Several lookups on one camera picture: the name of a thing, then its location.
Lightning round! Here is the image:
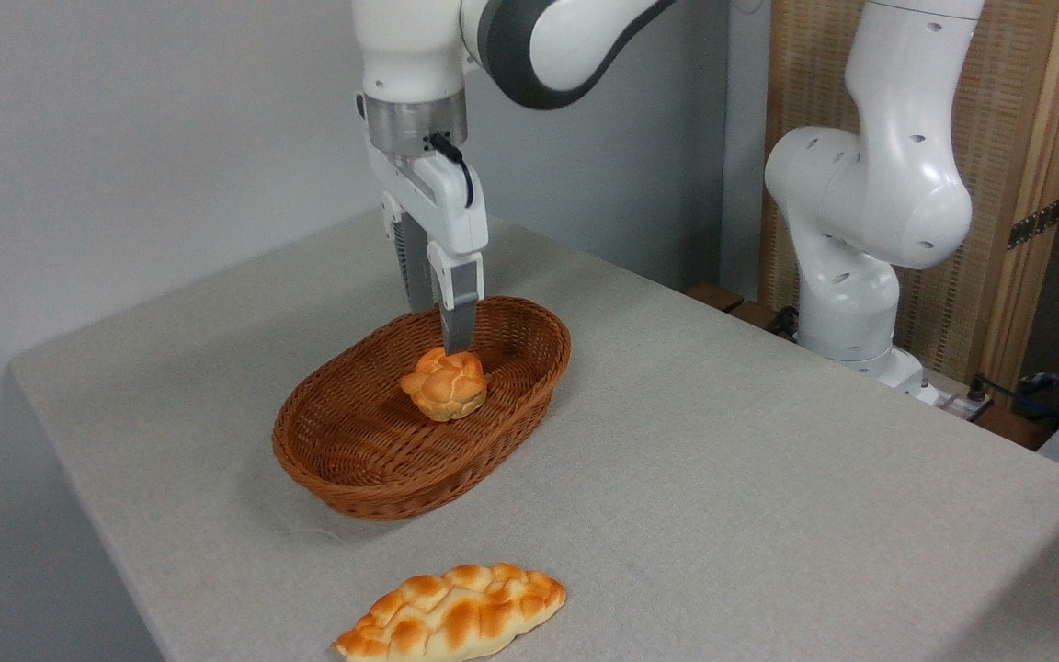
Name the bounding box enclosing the black background cable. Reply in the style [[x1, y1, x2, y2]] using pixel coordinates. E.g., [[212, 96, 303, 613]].
[[967, 373, 1059, 417]]

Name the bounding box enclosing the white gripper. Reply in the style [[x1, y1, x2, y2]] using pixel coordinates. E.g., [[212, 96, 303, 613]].
[[366, 138, 491, 357]]

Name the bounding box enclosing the dark metal screen hinge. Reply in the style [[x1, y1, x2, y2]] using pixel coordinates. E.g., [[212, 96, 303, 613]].
[[1008, 197, 1059, 251]]

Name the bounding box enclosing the round knotted bread roll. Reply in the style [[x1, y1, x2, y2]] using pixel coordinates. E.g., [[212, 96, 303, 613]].
[[400, 346, 487, 423]]

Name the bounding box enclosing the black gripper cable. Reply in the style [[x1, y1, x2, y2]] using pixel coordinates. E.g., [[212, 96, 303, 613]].
[[427, 132, 475, 210]]

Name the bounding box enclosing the brown wicker basket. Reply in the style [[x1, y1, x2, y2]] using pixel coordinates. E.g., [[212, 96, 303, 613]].
[[272, 296, 573, 522]]

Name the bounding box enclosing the long braided bread loaf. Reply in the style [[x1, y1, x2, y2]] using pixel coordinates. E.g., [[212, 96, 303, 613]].
[[333, 563, 568, 662]]

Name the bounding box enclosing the grey tablecloth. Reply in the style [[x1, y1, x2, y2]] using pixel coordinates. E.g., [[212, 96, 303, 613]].
[[7, 193, 1059, 662]]

